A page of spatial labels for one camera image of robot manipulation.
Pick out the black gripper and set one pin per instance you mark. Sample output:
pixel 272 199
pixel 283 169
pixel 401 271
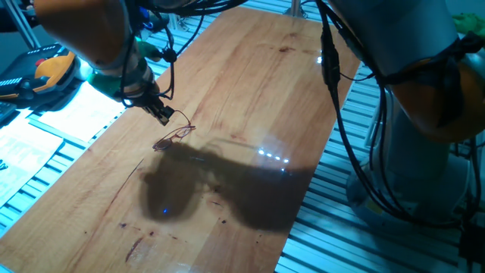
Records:
pixel 142 95

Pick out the red-framed glasses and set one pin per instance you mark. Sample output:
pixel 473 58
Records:
pixel 184 132

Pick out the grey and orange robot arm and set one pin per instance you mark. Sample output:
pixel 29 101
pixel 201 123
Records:
pixel 87 30

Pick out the forearm in dark sleeve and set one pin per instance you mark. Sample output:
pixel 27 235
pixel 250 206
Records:
pixel 11 22

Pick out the black-framed glasses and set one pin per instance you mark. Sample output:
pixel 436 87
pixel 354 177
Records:
pixel 3 165

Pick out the white computer mouse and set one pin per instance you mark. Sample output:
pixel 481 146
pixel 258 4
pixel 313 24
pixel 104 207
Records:
pixel 84 72

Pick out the glossy wooden board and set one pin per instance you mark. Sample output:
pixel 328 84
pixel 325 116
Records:
pixel 113 212

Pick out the orange and black teach pendant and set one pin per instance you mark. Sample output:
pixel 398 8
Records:
pixel 49 76

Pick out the black keyboard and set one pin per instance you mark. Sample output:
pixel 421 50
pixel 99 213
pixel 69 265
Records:
pixel 5 112

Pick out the grey diagonal bar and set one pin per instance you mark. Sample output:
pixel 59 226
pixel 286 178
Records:
pixel 20 22

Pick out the green cloth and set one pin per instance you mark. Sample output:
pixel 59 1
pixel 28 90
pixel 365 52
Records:
pixel 468 23

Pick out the aluminium frame post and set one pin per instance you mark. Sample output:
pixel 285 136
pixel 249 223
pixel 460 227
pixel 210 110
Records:
pixel 295 5

